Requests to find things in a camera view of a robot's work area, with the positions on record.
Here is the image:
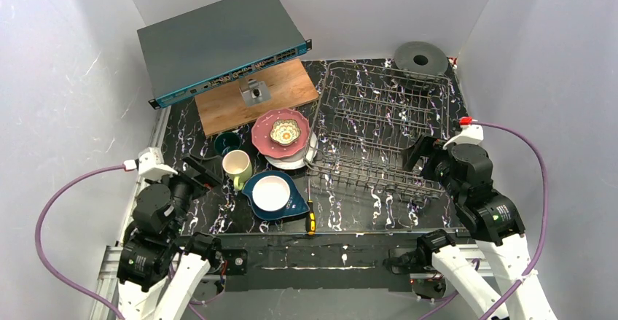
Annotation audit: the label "dark green mug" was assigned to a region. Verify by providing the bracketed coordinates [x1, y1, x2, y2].
[214, 132, 242, 156]

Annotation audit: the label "light green mug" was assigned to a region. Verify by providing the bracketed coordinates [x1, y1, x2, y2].
[222, 149, 253, 191]

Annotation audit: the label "white bowl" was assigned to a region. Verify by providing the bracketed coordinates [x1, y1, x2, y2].
[252, 176, 291, 212]

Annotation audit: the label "small patterned flower dish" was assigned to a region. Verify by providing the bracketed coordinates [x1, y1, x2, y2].
[270, 119, 302, 147]

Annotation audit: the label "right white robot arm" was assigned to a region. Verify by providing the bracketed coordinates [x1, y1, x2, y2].
[400, 125, 556, 319]

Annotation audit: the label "pink dotted scalloped plate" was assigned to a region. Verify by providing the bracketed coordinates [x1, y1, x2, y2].
[251, 109, 311, 159]

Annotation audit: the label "grey tape roll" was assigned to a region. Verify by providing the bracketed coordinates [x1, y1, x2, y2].
[394, 42, 449, 76]

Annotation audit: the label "white plate under pink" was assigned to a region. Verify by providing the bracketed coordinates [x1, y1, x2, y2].
[265, 133, 318, 171]

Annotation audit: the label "blue shell shaped plate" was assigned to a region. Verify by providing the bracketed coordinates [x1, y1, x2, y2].
[241, 171, 309, 221]

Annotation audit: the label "wooden cutting board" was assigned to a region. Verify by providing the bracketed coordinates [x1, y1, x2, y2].
[195, 59, 319, 136]

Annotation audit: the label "yellow black screwdriver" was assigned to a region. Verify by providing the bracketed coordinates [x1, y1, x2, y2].
[305, 177, 316, 235]

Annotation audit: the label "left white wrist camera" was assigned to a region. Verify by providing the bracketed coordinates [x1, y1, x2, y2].
[122, 147, 178, 182]

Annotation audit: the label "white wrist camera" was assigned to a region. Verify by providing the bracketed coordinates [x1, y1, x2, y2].
[442, 117, 484, 150]
[122, 147, 178, 182]

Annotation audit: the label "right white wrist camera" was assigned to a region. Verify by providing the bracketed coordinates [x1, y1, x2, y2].
[442, 117, 484, 150]

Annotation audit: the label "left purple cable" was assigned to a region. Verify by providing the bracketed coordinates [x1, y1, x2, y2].
[34, 163, 128, 320]

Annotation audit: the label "purple cable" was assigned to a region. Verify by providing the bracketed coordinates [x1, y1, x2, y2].
[417, 120, 552, 320]
[34, 163, 128, 320]

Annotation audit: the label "grey wire dish rack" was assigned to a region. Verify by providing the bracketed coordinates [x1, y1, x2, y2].
[308, 61, 450, 198]

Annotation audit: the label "small grey metal bracket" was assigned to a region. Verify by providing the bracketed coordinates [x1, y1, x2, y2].
[239, 78, 271, 107]

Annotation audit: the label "aluminium frame rail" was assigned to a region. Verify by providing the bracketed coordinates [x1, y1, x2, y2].
[89, 107, 493, 320]

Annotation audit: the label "grey blue network switch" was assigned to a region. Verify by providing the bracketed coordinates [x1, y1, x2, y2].
[137, 0, 313, 109]

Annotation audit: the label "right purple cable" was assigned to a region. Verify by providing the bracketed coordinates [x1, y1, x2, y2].
[417, 120, 552, 320]

